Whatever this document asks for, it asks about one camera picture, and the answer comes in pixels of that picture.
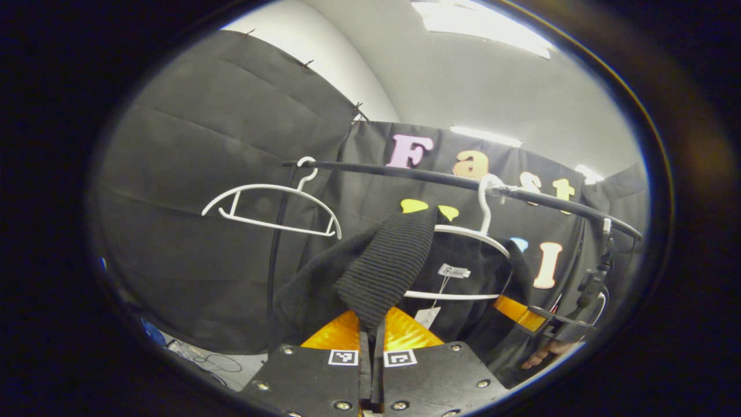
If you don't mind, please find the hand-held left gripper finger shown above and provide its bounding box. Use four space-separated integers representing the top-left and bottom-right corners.
240 310 371 417
370 307 510 417

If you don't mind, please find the black knit garment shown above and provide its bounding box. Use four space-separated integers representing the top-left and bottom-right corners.
271 207 556 387

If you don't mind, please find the white plastic hanger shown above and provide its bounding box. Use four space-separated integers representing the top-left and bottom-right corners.
403 174 513 302
201 156 343 240

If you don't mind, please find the black metal clothes rack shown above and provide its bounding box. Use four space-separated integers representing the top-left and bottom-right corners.
266 159 644 348

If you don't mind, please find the blue object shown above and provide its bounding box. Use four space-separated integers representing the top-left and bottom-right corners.
141 317 167 347

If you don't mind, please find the black backdrop cloth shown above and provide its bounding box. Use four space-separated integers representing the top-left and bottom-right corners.
87 29 650 355

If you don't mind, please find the black floor cable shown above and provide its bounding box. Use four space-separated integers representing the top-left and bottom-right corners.
167 341 244 386

